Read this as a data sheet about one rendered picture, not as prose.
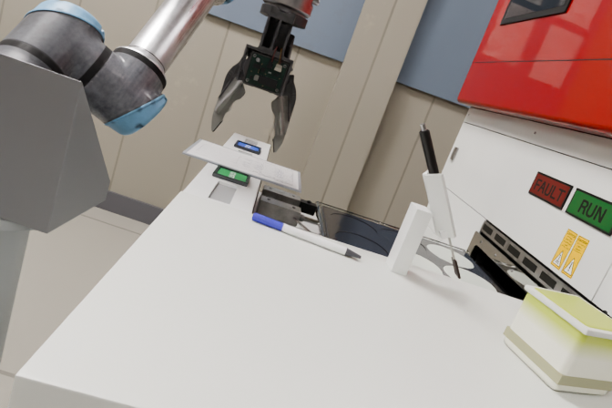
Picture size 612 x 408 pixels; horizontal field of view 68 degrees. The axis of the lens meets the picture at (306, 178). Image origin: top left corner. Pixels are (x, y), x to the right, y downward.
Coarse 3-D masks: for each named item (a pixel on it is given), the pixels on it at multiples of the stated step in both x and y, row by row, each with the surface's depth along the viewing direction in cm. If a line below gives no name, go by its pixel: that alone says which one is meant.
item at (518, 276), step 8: (480, 232) 106; (472, 240) 107; (480, 240) 103; (488, 240) 101; (472, 248) 106; (480, 248) 102; (488, 248) 99; (496, 248) 97; (488, 256) 98; (496, 256) 95; (504, 256) 92; (504, 264) 92; (512, 264) 89; (512, 272) 88; (520, 272) 86; (520, 280) 85; (528, 280) 83; (536, 280) 83; (544, 288) 80
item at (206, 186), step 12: (228, 144) 95; (252, 144) 106; (264, 144) 109; (252, 156) 92; (264, 156) 96; (204, 168) 71; (192, 180) 64; (204, 180) 65; (216, 180) 67; (252, 180) 74; (192, 192) 59; (204, 192) 60; (216, 192) 63; (228, 192) 65; (240, 192) 66; (252, 192) 68; (228, 204) 59; (240, 204) 61; (252, 204) 63
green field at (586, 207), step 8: (576, 192) 79; (576, 200) 78; (584, 200) 77; (592, 200) 75; (600, 200) 73; (568, 208) 80; (576, 208) 78; (584, 208) 76; (592, 208) 74; (600, 208) 73; (608, 208) 71; (584, 216) 76; (592, 216) 74; (600, 216) 72; (608, 216) 71; (600, 224) 72; (608, 224) 70; (608, 232) 70
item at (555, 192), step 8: (536, 176) 92; (544, 176) 90; (536, 184) 91; (544, 184) 89; (552, 184) 86; (560, 184) 84; (536, 192) 90; (544, 192) 88; (552, 192) 86; (560, 192) 83; (552, 200) 85; (560, 200) 83
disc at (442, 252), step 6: (432, 246) 97; (438, 246) 98; (438, 252) 94; (444, 252) 95; (450, 252) 97; (456, 252) 99; (444, 258) 92; (450, 258) 93; (456, 258) 95; (462, 258) 96; (462, 264) 92; (468, 264) 93
